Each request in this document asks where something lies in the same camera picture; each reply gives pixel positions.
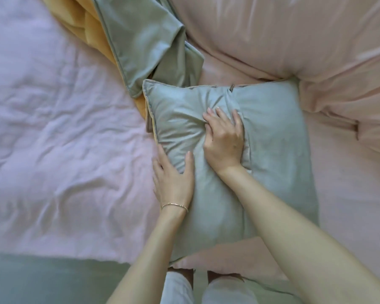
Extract person's left hand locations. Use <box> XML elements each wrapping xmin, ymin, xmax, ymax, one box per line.
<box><xmin>152</xmin><ymin>144</ymin><xmax>195</xmax><ymax>214</ymax></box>

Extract person's right forearm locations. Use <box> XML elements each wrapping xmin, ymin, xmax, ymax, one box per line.
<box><xmin>218</xmin><ymin>164</ymin><xmax>380</xmax><ymax>304</ymax></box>

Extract grey-green cushion cover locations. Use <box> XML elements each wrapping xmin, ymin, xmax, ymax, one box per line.
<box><xmin>39</xmin><ymin>0</ymin><xmax>206</xmax><ymax>121</ymax></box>
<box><xmin>141</xmin><ymin>76</ymin><xmax>320</xmax><ymax>264</ymax></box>

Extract pink duvet with white ruffle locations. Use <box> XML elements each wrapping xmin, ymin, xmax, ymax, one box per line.
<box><xmin>167</xmin><ymin>0</ymin><xmax>380</xmax><ymax>156</ymax></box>

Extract person's right hand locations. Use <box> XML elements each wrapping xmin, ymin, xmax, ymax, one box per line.
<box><xmin>202</xmin><ymin>106</ymin><xmax>245</xmax><ymax>175</ymax></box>

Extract pink bed sheet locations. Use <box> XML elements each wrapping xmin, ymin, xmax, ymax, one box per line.
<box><xmin>0</xmin><ymin>0</ymin><xmax>380</xmax><ymax>283</ymax></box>

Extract thin gold bracelet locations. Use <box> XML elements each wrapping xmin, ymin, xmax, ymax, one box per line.
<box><xmin>160</xmin><ymin>202</ymin><xmax>189</xmax><ymax>214</ymax></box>

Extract person's left forearm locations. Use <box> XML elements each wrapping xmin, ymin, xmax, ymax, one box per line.
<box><xmin>106</xmin><ymin>207</ymin><xmax>189</xmax><ymax>304</ymax></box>

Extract person's white trousers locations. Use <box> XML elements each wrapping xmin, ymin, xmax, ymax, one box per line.
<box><xmin>159</xmin><ymin>270</ymin><xmax>261</xmax><ymax>304</ymax></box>

